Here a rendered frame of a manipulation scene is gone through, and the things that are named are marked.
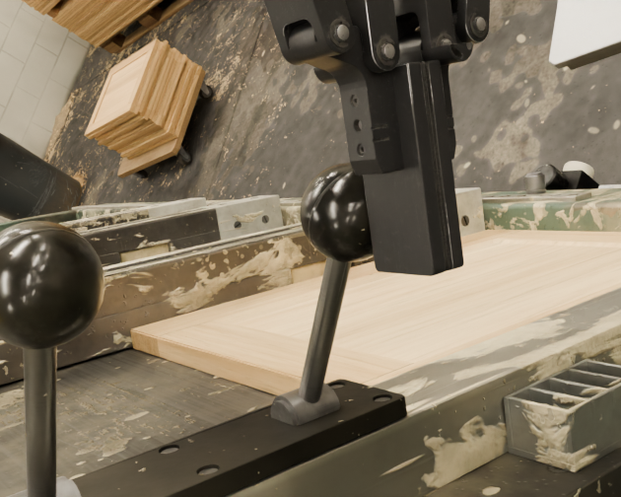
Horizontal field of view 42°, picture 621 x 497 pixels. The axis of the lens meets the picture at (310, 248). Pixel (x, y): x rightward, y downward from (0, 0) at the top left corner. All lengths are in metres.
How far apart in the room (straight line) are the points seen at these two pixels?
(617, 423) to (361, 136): 0.22
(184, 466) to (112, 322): 0.43
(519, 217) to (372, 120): 0.75
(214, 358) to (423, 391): 0.25
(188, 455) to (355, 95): 0.16
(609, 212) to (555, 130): 1.46
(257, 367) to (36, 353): 0.32
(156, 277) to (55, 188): 4.48
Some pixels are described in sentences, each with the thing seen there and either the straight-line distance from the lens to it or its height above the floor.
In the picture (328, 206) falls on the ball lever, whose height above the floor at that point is 1.44.
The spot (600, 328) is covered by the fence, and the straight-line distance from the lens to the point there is 0.49.
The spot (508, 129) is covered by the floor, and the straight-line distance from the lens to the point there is 2.50.
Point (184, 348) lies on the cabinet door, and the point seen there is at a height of 1.28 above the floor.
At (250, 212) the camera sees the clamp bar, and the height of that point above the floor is 0.96.
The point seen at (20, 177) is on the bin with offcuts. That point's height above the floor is 0.40.
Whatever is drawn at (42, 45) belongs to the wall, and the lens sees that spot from 6.77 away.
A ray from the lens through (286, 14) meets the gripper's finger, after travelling 0.26.
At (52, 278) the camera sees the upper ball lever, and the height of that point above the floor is 1.52.
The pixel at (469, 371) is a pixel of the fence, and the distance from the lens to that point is 0.43.
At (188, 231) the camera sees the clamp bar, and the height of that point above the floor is 1.05.
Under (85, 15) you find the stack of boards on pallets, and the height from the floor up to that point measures 0.37.
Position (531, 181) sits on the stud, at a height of 0.88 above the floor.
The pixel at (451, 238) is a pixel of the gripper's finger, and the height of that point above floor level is 1.42.
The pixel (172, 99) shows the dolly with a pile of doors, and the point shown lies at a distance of 4.12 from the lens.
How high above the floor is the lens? 1.60
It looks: 33 degrees down
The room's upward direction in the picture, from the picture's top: 61 degrees counter-clockwise
